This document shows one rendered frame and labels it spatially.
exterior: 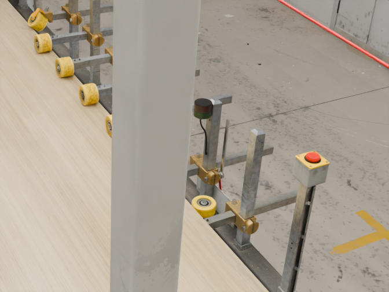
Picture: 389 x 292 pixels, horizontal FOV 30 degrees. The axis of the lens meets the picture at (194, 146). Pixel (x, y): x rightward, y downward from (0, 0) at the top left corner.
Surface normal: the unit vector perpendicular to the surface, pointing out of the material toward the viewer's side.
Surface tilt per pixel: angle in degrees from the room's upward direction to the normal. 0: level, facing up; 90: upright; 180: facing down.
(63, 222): 0
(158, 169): 90
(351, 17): 90
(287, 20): 0
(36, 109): 0
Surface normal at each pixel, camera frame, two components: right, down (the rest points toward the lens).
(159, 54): 0.50, 0.50
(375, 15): -0.86, 0.22
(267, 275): 0.07, -0.84
